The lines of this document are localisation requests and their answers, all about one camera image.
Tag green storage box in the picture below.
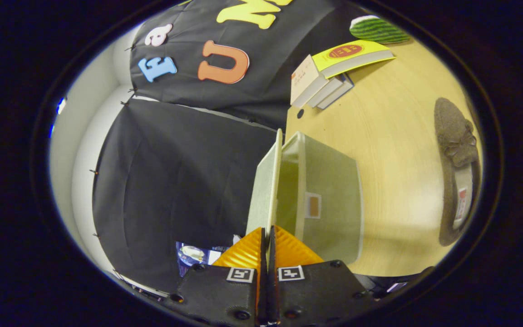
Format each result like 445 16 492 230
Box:
246 129 364 265

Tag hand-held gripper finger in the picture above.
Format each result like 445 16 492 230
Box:
162 226 267 327
268 226 375 327

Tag black backdrop cloth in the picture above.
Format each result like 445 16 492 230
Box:
91 0 357 291

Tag watermelon plush toy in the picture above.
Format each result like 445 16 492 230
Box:
349 15 411 45

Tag yellow book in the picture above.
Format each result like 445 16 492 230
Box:
311 40 396 79

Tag beige book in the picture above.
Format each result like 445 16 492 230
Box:
290 54 330 108

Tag grey book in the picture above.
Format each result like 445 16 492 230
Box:
318 74 355 110
308 76 345 108

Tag blue printed carton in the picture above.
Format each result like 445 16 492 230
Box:
176 241 230 277

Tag brown fuzzy shoe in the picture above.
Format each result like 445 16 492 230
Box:
434 97 482 247

